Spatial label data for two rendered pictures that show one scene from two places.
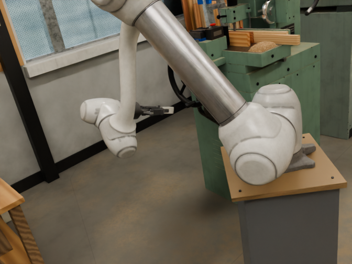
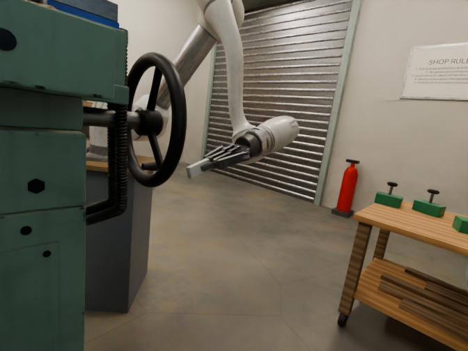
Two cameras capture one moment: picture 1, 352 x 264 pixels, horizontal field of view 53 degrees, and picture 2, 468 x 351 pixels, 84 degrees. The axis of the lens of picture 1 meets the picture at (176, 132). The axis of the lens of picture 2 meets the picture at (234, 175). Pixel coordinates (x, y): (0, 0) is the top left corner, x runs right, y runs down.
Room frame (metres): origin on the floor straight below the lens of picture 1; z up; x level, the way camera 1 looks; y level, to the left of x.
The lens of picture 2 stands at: (2.23, 0.00, 0.83)
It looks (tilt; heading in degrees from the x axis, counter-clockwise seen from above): 12 degrees down; 171
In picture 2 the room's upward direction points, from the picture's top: 7 degrees clockwise
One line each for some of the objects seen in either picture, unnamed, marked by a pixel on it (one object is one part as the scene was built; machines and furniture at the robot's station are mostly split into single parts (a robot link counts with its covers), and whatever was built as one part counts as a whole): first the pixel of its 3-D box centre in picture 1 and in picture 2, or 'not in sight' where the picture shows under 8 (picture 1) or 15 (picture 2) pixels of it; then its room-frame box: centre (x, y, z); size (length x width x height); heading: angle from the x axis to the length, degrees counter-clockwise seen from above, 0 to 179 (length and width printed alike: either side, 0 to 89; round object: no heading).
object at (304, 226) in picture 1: (282, 231); (108, 228); (1.07, -0.34, 0.30); 0.30 x 0.30 x 0.60; 85
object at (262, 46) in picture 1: (262, 45); not in sight; (1.56, -0.45, 0.91); 0.12 x 0.09 x 0.03; 125
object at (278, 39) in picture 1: (241, 37); not in sight; (1.78, -0.40, 0.92); 0.65 x 0.02 x 0.04; 35
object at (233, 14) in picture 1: (236, 14); not in sight; (1.82, -0.40, 1.03); 0.14 x 0.07 x 0.09; 125
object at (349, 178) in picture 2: not in sight; (347, 187); (-0.28, 1.67, 0.30); 0.19 x 0.18 x 0.60; 130
